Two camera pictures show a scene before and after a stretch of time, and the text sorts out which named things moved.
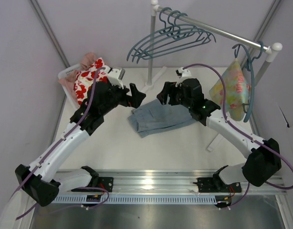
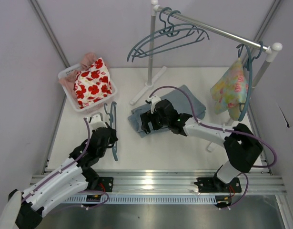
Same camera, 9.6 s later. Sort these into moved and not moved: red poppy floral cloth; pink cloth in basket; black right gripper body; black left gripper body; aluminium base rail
Moved: black left gripper body; black right gripper body
Not moved: aluminium base rail; red poppy floral cloth; pink cloth in basket
